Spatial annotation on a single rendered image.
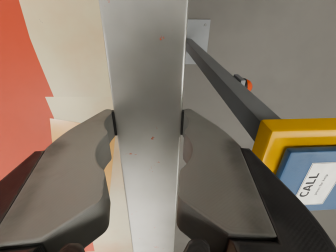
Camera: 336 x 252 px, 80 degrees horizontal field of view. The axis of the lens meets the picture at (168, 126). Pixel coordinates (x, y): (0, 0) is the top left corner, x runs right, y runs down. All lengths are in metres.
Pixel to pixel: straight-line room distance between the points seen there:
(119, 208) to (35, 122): 0.11
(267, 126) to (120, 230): 0.20
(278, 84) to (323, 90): 0.31
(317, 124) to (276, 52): 1.08
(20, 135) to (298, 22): 1.31
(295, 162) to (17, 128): 0.26
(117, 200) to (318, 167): 0.22
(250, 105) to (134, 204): 0.30
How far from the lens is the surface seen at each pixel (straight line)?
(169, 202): 0.16
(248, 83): 0.54
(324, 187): 0.31
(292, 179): 0.27
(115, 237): 0.27
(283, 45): 1.35
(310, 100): 1.60
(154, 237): 0.20
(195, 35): 1.14
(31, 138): 0.19
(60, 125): 0.17
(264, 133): 0.25
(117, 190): 0.21
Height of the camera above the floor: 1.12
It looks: 58 degrees down
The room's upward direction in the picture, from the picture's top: 172 degrees clockwise
